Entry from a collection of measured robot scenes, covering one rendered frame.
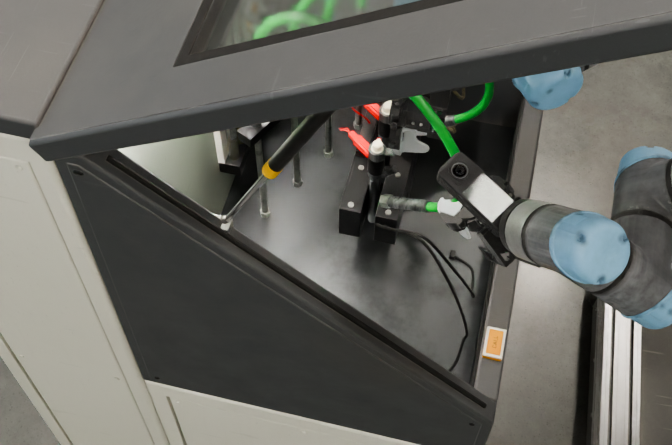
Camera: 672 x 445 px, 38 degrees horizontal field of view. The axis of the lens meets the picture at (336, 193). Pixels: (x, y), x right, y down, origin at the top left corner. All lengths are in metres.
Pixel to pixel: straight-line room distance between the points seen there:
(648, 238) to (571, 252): 0.14
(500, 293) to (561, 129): 1.49
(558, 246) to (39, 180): 0.61
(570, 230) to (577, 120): 1.99
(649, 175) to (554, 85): 0.16
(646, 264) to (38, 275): 0.83
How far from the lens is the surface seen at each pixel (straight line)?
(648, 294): 1.15
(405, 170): 1.66
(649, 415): 2.39
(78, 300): 1.49
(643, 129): 3.09
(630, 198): 1.21
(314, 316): 1.29
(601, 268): 1.08
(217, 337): 1.44
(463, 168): 1.22
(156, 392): 1.74
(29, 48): 1.18
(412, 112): 1.39
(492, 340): 1.54
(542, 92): 1.21
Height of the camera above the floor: 2.34
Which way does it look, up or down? 56 degrees down
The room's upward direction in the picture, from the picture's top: straight up
